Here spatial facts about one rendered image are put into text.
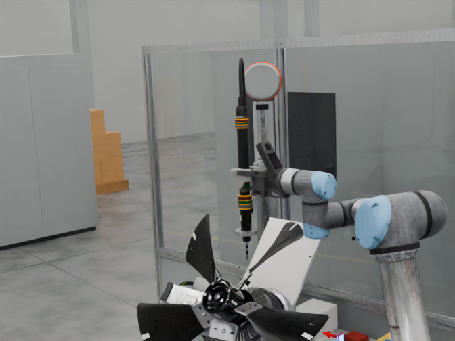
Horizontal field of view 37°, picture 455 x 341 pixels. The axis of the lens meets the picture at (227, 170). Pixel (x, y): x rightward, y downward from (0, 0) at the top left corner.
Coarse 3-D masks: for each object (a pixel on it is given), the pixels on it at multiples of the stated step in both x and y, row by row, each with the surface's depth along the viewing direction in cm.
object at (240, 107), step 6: (240, 102) 208; (240, 108) 208; (246, 108) 209; (240, 114) 208; (246, 114) 209; (240, 210) 214; (246, 210) 213; (240, 216) 215; (246, 216) 214; (240, 222) 215; (246, 222) 214; (246, 228) 214; (246, 240) 216
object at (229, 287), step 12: (216, 288) 225; (228, 288) 222; (204, 300) 225; (216, 300) 223; (228, 300) 219; (240, 300) 223; (252, 300) 228; (216, 312) 219; (228, 312) 220; (240, 324) 225
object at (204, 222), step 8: (208, 216) 245; (200, 224) 248; (208, 224) 243; (200, 232) 247; (208, 232) 241; (192, 240) 252; (200, 240) 245; (208, 240) 240; (200, 248) 245; (208, 248) 239; (192, 256) 252; (200, 256) 245; (208, 256) 239; (192, 264) 252; (200, 264) 246; (208, 264) 239; (200, 272) 247; (208, 272) 240; (208, 280) 242
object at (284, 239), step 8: (288, 224) 236; (280, 232) 238; (288, 232) 228; (296, 232) 223; (280, 240) 226; (288, 240) 221; (296, 240) 218; (272, 248) 226; (280, 248) 220; (264, 256) 225; (256, 264) 225
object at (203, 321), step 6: (192, 306) 231; (198, 306) 230; (198, 312) 231; (204, 312) 230; (198, 318) 231; (204, 318) 231; (210, 318) 230; (216, 318) 229; (204, 324) 231; (210, 324) 231
